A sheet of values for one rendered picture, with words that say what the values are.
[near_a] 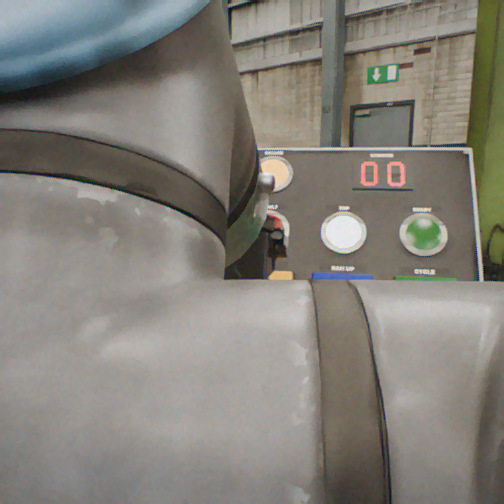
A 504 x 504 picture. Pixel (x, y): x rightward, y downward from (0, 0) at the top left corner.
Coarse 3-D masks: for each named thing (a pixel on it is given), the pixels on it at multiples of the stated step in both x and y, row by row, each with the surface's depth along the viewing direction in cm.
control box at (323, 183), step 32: (288, 160) 61; (320, 160) 60; (352, 160) 59; (384, 160) 59; (416, 160) 58; (448, 160) 57; (288, 192) 59; (320, 192) 59; (352, 192) 58; (384, 192) 57; (416, 192) 57; (448, 192) 56; (288, 224) 58; (320, 224) 57; (384, 224) 56; (448, 224) 55; (288, 256) 56; (320, 256) 56; (352, 256) 55; (384, 256) 54; (416, 256) 54; (448, 256) 53; (480, 256) 53
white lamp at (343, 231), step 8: (344, 216) 57; (328, 224) 57; (336, 224) 56; (344, 224) 56; (352, 224) 56; (328, 232) 56; (336, 232) 56; (344, 232) 56; (352, 232) 56; (360, 232) 56; (336, 240) 56; (344, 240) 56; (352, 240) 55
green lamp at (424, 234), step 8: (408, 224) 55; (416, 224) 55; (424, 224) 55; (432, 224) 55; (408, 232) 55; (416, 232) 54; (424, 232) 54; (432, 232) 54; (440, 232) 54; (408, 240) 54; (416, 240) 54; (424, 240) 54; (432, 240) 54; (440, 240) 54; (416, 248) 54; (424, 248) 54; (432, 248) 54
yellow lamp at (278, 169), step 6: (264, 162) 61; (270, 162) 61; (276, 162) 61; (282, 162) 61; (264, 168) 61; (270, 168) 61; (276, 168) 60; (282, 168) 60; (276, 174) 60; (282, 174) 60; (276, 180) 60; (282, 180) 60; (276, 186) 60
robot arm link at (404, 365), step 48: (336, 288) 10; (384, 288) 10; (432, 288) 10; (480, 288) 9; (336, 336) 8; (384, 336) 8; (432, 336) 8; (480, 336) 8; (336, 384) 7; (384, 384) 7; (432, 384) 7; (480, 384) 7; (336, 432) 7; (384, 432) 7; (432, 432) 7; (480, 432) 6; (336, 480) 6; (384, 480) 6; (432, 480) 6; (480, 480) 6
